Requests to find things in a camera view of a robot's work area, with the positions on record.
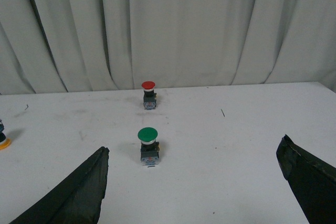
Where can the red mushroom push button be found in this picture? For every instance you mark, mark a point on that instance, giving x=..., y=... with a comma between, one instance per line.
x=149, y=97

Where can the white curtain backdrop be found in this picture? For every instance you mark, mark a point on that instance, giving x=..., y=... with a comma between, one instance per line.
x=93, y=45

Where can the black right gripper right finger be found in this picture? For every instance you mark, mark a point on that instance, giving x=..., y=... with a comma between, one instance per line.
x=311, y=180

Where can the yellow mushroom push button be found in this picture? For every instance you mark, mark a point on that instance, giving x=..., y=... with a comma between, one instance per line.
x=5, y=141

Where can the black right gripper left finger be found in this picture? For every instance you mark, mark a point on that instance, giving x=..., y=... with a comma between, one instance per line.
x=76, y=199

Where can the green mushroom push button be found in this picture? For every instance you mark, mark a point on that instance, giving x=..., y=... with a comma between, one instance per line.
x=150, y=147

